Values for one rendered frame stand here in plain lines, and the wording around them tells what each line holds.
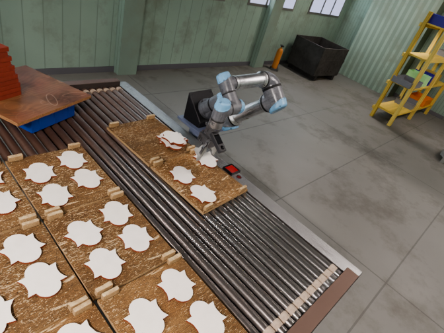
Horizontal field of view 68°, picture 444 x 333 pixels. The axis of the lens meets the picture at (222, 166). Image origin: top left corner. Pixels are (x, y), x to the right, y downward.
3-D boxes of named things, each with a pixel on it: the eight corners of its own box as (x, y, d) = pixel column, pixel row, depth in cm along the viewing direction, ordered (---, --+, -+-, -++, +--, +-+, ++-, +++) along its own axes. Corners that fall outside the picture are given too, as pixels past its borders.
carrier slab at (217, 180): (196, 152, 199) (197, 150, 199) (247, 191, 181) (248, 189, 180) (150, 168, 175) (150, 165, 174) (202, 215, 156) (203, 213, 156)
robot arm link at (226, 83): (278, 65, 196) (224, 69, 162) (284, 82, 197) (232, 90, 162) (263, 73, 204) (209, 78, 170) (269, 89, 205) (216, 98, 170)
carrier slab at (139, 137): (154, 119, 218) (154, 117, 217) (195, 151, 200) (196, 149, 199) (106, 129, 194) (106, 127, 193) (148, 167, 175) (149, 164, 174)
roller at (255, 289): (65, 96, 221) (65, 89, 218) (293, 326, 127) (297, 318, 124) (57, 96, 217) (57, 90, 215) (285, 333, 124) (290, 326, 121)
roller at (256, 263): (80, 94, 228) (80, 88, 225) (306, 311, 134) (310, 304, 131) (73, 95, 224) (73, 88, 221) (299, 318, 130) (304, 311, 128)
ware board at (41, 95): (26, 67, 207) (25, 65, 206) (91, 98, 198) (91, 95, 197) (-60, 87, 166) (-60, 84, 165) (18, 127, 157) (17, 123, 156)
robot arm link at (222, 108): (236, 104, 161) (224, 106, 155) (228, 122, 167) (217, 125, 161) (225, 95, 164) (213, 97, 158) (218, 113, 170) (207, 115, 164)
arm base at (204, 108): (211, 99, 245) (220, 94, 238) (215, 119, 243) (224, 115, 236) (195, 98, 234) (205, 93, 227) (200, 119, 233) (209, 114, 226)
